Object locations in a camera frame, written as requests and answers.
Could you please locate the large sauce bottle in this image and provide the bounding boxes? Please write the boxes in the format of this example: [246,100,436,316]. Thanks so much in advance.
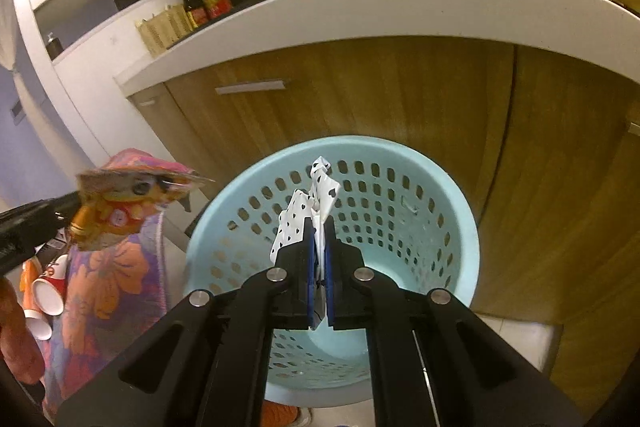
[202,0,233,20]

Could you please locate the wooden cabinet doors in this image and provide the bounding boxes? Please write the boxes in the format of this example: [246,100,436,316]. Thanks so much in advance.
[131,37,639,414]

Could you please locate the person's left hand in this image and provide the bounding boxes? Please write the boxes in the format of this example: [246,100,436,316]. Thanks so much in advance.
[0,277,44,385]

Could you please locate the orange peel piece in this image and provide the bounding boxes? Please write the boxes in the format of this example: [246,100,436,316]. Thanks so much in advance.
[68,167,210,251]

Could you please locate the beige utensil basket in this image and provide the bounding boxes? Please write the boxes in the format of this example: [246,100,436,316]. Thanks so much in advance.
[136,4,193,58]

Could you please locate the floral tablecloth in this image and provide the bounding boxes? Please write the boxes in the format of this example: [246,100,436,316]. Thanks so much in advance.
[41,148,198,419]

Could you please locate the light blue trash basket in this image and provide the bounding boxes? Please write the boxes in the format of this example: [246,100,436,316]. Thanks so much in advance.
[184,135,480,407]

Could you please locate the red white paper cup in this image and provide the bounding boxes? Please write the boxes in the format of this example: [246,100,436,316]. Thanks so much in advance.
[32,254,68,317]

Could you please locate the white kitchen countertop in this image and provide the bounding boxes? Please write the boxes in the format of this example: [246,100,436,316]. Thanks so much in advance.
[115,0,639,96]

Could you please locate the orange soy milk cup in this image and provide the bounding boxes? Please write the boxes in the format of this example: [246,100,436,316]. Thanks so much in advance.
[20,257,52,341]

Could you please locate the polka dot paper wrapper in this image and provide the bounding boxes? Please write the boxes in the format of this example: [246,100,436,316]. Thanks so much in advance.
[270,156,342,265]

